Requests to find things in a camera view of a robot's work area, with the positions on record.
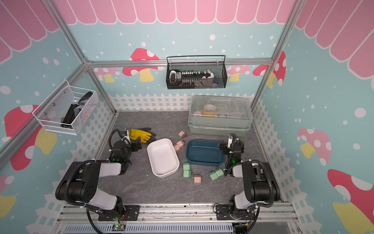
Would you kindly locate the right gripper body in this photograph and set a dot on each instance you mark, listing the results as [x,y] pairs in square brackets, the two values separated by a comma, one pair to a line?
[231,143]

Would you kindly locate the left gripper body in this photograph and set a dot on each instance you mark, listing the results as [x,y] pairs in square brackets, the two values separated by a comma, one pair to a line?
[134,146]

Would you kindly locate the teal plastic bin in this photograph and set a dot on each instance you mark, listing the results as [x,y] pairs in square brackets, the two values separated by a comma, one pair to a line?
[204,152]

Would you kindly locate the pink plug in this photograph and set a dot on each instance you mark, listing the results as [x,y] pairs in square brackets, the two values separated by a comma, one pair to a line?
[180,144]
[182,134]
[176,148]
[197,179]

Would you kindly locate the pink plug front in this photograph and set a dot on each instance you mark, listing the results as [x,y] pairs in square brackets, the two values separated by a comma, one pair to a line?
[197,179]

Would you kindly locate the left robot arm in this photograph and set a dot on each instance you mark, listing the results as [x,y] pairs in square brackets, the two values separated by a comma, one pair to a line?
[79,185]

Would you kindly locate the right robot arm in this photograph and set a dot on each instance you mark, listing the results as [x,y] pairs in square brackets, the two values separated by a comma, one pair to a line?
[260,188]

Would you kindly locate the clear lidded storage box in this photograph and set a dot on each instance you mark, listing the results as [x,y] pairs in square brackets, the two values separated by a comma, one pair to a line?
[214,115]

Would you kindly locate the yellow black work glove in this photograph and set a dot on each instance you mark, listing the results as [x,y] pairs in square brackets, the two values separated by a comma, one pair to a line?
[145,134]

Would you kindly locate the white plastic bin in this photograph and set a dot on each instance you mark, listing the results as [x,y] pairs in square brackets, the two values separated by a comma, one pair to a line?
[163,158]

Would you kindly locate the power strip in black basket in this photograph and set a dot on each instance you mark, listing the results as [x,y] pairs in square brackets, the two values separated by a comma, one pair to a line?
[177,77]

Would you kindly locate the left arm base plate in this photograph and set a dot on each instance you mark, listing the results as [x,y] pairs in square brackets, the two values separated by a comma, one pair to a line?
[121,213]

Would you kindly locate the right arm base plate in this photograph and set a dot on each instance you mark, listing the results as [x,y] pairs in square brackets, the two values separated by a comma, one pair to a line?
[229,212]

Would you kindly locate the white wire wall basket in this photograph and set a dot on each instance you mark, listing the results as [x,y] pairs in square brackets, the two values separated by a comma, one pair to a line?
[50,113]

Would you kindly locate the black wire wall basket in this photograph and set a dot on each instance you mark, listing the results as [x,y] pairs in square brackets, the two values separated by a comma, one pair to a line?
[215,64]

